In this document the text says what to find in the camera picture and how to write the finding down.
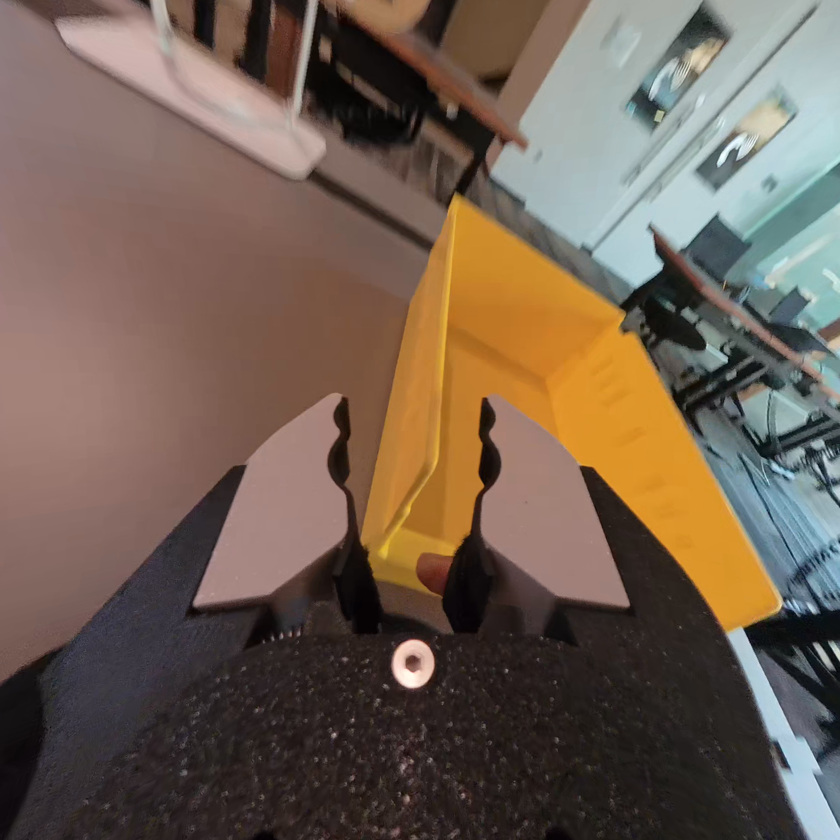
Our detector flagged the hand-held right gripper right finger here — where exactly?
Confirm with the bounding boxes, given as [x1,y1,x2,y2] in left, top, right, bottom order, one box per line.
[445,395,632,634]

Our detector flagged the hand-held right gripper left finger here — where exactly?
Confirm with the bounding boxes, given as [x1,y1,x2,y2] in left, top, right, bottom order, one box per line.
[192,394,382,634]

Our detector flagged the yellow plastic bin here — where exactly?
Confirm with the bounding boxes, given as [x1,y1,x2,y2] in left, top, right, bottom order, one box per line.
[361,193,783,634]

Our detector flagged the grey desk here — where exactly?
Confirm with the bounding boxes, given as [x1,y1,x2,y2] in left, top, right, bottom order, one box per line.
[0,0,834,840]

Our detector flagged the wooden desk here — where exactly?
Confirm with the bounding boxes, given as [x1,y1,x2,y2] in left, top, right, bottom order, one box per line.
[348,13,529,194]
[646,225,840,460]

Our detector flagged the person's right hand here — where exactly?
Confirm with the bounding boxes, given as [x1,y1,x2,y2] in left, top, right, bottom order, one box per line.
[416,553,455,596]

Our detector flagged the black office chair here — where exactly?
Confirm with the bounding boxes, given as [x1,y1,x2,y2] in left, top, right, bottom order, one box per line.
[686,217,752,280]

